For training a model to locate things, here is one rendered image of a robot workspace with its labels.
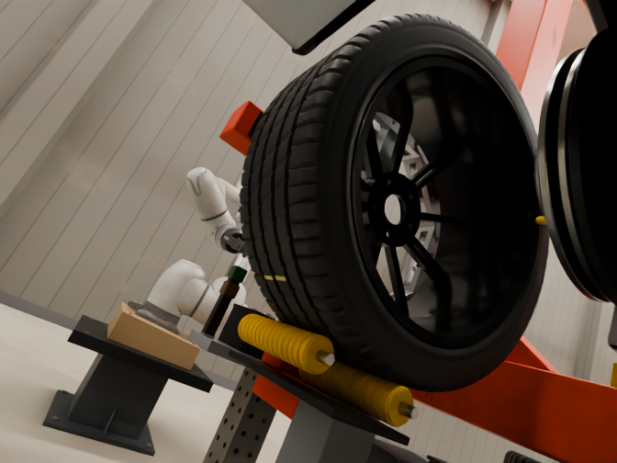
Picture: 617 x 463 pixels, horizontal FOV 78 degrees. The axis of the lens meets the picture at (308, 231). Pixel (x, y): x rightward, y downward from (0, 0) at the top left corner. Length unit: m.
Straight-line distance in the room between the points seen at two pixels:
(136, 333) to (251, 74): 3.22
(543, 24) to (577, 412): 1.34
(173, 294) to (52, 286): 2.05
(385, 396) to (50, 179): 3.32
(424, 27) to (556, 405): 0.77
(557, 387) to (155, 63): 3.77
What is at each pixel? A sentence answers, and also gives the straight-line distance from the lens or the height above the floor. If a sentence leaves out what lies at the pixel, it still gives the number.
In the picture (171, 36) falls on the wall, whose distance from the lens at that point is 4.20.
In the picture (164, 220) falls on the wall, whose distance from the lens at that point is 3.61.
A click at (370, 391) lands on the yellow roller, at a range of 0.64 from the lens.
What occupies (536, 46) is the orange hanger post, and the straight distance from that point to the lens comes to 1.73.
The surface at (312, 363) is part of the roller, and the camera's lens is 0.59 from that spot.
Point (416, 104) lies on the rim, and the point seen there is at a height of 1.08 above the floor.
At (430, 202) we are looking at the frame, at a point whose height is 0.99.
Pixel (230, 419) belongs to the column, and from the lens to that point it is 1.23.
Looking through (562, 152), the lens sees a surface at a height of 0.78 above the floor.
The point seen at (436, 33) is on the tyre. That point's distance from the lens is 0.76.
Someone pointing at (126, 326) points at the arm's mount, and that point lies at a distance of 1.51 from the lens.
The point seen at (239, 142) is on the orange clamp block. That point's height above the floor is 0.81.
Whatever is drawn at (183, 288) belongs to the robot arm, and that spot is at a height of 0.56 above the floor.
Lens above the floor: 0.49
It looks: 17 degrees up
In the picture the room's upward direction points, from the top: 24 degrees clockwise
